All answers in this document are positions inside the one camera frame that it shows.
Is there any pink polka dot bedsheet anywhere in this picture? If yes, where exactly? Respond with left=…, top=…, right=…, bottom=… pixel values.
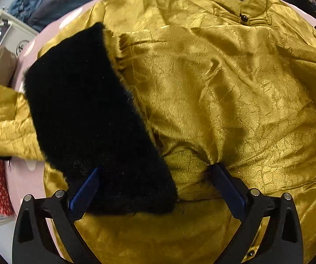
left=7, top=0, right=316, bottom=262

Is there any red floral folded cloth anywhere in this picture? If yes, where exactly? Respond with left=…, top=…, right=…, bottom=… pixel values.
left=0, top=160, right=14, bottom=216

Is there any white machine with panel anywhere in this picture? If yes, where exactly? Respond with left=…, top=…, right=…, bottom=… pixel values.
left=0, top=9, right=39, bottom=56

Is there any gold satin jacket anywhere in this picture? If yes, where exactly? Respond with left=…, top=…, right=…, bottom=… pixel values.
left=0, top=0, right=316, bottom=263

